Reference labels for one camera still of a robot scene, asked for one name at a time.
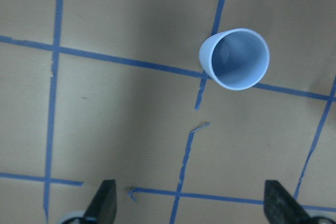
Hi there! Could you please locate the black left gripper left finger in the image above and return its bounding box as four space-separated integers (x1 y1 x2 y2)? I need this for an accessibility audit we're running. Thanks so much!
82 179 117 224

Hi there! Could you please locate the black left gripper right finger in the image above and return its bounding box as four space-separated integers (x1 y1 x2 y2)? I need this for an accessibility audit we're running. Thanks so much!
264 180 315 224

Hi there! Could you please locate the light blue plastic cup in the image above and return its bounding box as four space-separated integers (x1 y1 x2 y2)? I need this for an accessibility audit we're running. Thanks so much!
198 28 270 91

